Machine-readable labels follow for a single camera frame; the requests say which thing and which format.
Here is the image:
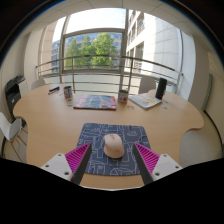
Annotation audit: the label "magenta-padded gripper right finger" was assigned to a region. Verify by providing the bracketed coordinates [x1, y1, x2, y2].
[132, 142, 184, 186]

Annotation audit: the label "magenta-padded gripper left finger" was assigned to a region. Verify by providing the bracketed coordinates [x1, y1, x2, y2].
[40, 142, 93, 186]

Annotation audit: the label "beige computer mouse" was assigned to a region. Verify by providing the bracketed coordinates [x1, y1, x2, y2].
[102, 133, 126, 160]

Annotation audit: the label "dark blue patterned mouse pad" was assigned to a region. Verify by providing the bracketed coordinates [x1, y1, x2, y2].
[75, 122, 152, 177]

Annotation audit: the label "white chair with wooden legs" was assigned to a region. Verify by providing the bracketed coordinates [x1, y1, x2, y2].
[0, 111, 28, 161]

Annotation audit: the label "open white booklet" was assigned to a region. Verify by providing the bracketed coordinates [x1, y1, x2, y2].
[128, 92, 163, 111]

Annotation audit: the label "red-edged flat magazine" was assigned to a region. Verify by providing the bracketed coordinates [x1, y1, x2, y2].
[73, 93, 118, 111]

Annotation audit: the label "dark blue stapler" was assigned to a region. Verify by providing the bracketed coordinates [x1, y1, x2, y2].
[47, 86, 61, 95]

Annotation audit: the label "tall black speaker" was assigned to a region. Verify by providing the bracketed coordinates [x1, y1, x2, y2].
[154, 77, 168, 101]

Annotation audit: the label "white cup with red print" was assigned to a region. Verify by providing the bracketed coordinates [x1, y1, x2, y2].
[117, 89, 130, 104]

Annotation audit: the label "white chair backrest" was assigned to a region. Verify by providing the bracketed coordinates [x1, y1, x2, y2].
[30, 78, 47, 91]
[138, 75, 157, 95]

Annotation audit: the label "black office printer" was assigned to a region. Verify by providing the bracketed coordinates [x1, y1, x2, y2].
[4, 74, 29, 119]

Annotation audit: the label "metal balcony railing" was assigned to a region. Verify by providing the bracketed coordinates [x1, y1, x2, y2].
[34, 54, 184, 94]

